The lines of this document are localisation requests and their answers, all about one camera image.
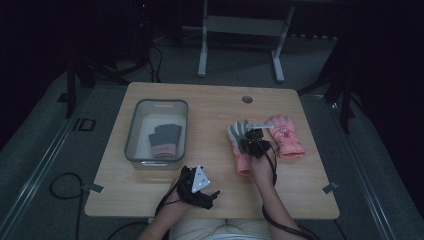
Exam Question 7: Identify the black stand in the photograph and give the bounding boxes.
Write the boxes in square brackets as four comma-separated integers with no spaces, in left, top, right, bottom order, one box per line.
[297,31,366,135]

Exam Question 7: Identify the grey table corner bracket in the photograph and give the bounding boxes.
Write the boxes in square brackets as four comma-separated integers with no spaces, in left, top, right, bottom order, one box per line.
[321,181,340,195]
[80,182,105,195]

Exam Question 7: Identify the clear plastic bin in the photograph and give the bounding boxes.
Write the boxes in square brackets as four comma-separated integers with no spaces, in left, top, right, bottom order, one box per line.
[124,98,190,171]

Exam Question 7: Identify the grey glove with pink cuff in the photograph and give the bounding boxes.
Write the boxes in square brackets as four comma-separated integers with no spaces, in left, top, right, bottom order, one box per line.
[147,123,183,159]

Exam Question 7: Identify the person's left hand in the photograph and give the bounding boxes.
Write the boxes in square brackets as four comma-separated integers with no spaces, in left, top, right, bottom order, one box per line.
[162,177,195,219]

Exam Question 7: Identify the person's right hand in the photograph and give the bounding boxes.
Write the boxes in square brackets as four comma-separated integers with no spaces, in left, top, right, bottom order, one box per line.
[249,153,278,188]

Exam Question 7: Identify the metal floor rail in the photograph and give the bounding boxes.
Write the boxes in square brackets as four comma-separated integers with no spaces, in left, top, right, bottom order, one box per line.
[318,94,396,240]
[0,84,96,236]

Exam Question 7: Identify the white table frame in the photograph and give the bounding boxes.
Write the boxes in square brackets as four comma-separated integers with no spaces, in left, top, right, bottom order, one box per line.
[197,0,297,84]

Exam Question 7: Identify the black floor cable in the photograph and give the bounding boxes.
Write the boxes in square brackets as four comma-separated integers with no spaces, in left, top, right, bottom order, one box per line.
[48,172,85,240]

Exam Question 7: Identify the pink glove with cartoon print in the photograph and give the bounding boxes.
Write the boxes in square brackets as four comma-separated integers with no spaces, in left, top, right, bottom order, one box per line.
[264,114,307,160]

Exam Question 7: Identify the pink glove with grey palm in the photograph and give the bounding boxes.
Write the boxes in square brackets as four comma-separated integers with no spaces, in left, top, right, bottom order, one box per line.
[227,119,276,177]

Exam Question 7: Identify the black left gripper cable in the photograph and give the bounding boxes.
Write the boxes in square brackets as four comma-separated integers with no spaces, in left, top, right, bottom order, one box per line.
[154,184,183,240]

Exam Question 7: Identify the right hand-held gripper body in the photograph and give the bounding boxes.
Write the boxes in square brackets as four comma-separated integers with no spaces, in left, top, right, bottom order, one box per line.
[240,135,272,160]

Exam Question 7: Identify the black tripod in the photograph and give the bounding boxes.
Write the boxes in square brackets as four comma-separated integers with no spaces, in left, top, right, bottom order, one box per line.
[63,3,163,120]

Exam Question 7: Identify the black rectangular floor frame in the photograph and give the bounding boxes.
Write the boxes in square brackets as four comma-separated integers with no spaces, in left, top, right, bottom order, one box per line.
[72,117,97,132]

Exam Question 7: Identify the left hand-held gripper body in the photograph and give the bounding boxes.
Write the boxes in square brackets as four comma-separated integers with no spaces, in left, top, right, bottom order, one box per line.
[175,164,214,209]

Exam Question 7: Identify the person's light trousers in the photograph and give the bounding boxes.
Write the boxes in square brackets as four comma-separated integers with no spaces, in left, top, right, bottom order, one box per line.
[169,218,274,240]

